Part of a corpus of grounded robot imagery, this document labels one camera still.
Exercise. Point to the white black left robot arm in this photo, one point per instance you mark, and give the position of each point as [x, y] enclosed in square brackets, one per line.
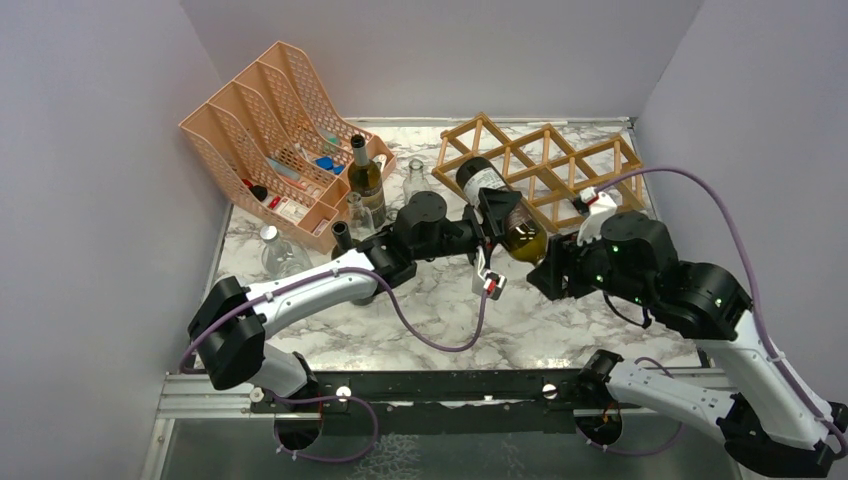
[231, 329]

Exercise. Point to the red white box in organizer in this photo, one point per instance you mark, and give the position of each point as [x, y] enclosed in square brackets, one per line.
[290, 209]

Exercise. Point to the round clear flask silver cap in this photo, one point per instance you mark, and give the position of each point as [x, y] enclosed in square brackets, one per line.
[282, 258]

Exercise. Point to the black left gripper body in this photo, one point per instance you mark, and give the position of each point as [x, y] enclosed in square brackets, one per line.
[471, 236]

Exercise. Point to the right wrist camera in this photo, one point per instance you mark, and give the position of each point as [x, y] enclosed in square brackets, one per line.
[601, 207]

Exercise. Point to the tall clear glass bottle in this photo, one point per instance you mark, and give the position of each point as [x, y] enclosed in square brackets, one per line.
[415, 180]

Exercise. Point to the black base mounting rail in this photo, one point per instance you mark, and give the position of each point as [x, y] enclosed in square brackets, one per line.
[441, 402]

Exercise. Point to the green wine bottle gold label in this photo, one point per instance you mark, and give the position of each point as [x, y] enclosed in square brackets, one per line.
[365, 178]

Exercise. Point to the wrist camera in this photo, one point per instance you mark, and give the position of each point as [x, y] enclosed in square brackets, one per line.
[485, 281]
[601, 207]

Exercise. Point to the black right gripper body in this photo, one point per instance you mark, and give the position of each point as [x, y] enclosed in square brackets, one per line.
[565, 251]

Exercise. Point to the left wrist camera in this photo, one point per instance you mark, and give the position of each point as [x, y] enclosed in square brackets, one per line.
[485, 281]

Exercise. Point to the small clear glass bottle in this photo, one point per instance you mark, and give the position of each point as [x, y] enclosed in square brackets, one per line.
[361, 223]

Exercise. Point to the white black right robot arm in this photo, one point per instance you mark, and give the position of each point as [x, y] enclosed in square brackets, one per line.
[762, 424]

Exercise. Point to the wooden lattice wine rack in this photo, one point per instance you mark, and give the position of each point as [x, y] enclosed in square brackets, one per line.
[541, 164]

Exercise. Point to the blue item in organizer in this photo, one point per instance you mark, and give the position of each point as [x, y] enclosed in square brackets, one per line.
[328, 164]

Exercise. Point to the peach plastic file organizer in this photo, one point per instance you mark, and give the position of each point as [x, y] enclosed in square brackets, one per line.
[258, 137]

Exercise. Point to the dark labelled wine bottle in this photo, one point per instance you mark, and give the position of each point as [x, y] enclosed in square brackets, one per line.
[525, 239]

